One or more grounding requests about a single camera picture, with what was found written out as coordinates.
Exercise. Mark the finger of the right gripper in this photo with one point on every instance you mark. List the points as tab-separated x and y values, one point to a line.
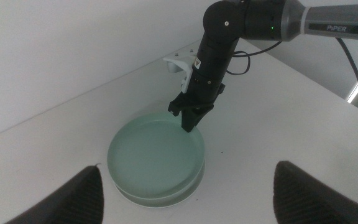
188	119
201	113

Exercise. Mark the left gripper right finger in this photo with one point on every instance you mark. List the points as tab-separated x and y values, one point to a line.
306	202

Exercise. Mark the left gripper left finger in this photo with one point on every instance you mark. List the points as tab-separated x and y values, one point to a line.
73	202

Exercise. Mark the green shallow bowl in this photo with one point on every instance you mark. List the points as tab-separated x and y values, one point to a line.
154	155

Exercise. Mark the white shallow bowl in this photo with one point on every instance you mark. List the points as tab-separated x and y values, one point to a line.
166	201

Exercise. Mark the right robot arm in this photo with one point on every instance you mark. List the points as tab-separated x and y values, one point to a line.
322	18

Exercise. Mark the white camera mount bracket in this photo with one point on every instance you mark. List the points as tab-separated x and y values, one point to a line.
182	63

